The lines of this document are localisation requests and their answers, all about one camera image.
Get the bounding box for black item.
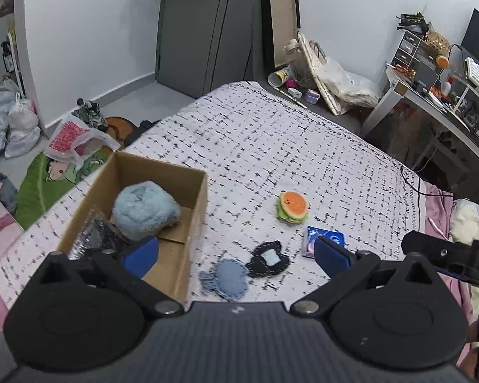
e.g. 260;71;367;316
68;207;131;260

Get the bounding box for burger plush toy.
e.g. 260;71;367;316
277;191;309;224

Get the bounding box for blue tissue pack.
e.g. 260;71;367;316
302;226;345;259

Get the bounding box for clear plastic bag bedside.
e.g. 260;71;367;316
316;56;382;108

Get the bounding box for cream crumpled blanket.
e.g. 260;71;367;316
450;199;479;245

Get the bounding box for white garbage bags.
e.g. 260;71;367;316
0;78;41;158

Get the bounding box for paper cup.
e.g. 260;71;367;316
267;67;297;88

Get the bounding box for green cartoon floor mat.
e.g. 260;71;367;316
15;147;111;230

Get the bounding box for white black patterned bedspread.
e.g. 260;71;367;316
0;82;426;328

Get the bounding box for white desk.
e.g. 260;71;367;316
361;65;479;192

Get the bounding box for blue crochet coaster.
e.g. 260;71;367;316
199;259;248;302

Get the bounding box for fluffy blue plush toy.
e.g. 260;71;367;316
112;181;181;241

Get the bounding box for grey drawer organizer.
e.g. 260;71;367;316
390;30;423;67

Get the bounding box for dark grey wardrobe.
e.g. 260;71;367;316
156;0;256;99

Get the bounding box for pink printed plastic bag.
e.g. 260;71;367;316
44;113;121;169

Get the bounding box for brown cardboard box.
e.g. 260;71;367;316
58;151;208;303

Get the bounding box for brown framed board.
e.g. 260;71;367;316
260;0;301;72

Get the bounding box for pink bed sheet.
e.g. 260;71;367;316
420;181;476;328

